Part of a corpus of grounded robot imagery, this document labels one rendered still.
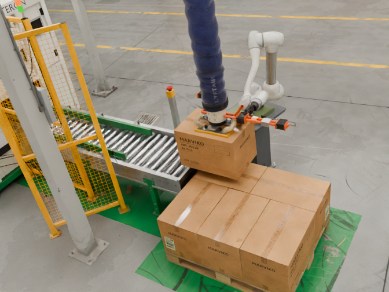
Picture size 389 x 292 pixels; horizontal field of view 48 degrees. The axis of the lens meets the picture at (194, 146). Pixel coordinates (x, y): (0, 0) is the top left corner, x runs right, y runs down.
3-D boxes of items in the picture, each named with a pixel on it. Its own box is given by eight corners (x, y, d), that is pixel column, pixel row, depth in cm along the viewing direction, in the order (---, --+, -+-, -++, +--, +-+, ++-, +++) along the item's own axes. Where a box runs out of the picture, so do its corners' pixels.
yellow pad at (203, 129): (194, 131, 389) (193, 126, 386) (199, 125, 396) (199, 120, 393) (227, 138, 372) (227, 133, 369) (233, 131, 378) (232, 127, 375)
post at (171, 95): (180, 164, 527) (165, 91, 470) (183, 161, 532) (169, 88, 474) (185, 165, 524) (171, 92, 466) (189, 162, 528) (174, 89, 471)
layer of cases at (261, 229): (164, 249, 404) (156, 219, 381) (217, 183, 469) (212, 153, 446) (289, 299, 345) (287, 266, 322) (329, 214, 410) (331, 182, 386)
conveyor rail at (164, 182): (22, 146, 536) (16, 133, 525) (25, 143, 539) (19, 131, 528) (179, 196, 422) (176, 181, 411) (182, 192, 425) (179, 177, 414)
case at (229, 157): (181, 165, 418) (173, 130, 395) (202, 141, 444) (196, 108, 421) (237, 180, 388) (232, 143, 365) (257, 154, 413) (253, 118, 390)
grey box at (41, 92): (36, 119, 363) (23, 87, 346) (41, 116, 366) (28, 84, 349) (52, 123, 353) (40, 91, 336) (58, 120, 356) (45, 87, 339)
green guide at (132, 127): (51, 112, 564) (49, 106, 559) (57, 108, 571) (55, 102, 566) (151, 136, 485) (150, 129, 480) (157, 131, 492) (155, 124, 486)
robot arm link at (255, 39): (248, 47, 395) (264, 45, 394) (246, 28, 400) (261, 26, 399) (248, 53, 408) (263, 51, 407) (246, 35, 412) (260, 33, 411)
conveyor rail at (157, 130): (60, 118, 578) (55, 106, 567) (63, 116, 581) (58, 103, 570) (213, 156, 464) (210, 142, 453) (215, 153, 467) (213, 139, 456)
